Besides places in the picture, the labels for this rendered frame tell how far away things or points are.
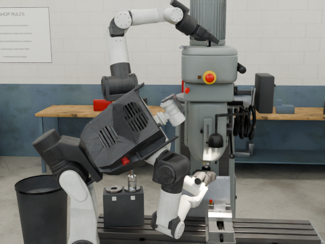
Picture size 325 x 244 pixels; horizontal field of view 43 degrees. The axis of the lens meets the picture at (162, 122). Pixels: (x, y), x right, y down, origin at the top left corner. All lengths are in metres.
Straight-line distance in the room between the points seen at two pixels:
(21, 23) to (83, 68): 1.17
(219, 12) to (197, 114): 0.58
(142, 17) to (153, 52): 4.41
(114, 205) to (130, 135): 0.77
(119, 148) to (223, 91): 0.65
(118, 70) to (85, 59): 4.73
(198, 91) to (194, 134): 0.23
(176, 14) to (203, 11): 0.33
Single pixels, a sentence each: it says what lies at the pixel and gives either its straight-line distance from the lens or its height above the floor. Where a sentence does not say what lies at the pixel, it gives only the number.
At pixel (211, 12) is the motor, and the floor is 2.06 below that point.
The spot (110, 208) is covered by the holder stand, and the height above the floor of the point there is 1.03.
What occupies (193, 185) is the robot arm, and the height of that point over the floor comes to 1.25.
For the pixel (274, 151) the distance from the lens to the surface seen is 6.38.
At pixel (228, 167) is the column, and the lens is 2.59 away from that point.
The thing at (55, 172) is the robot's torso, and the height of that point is 1.39.
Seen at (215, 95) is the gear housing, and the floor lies 1.66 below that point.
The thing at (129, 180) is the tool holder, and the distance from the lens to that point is 2.25.
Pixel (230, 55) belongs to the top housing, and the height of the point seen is 1.86.
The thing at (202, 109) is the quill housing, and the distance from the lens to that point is 2.02.
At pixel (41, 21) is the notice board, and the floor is 2.16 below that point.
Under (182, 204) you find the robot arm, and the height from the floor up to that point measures 1.19.
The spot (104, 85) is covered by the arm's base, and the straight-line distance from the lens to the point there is 1.77.
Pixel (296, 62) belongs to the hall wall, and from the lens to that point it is 6.47.
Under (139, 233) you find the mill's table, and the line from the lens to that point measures 2.24.
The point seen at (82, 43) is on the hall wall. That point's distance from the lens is 6.52.
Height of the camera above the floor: 1.95
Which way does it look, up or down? 12 degrees down
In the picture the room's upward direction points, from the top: straight up
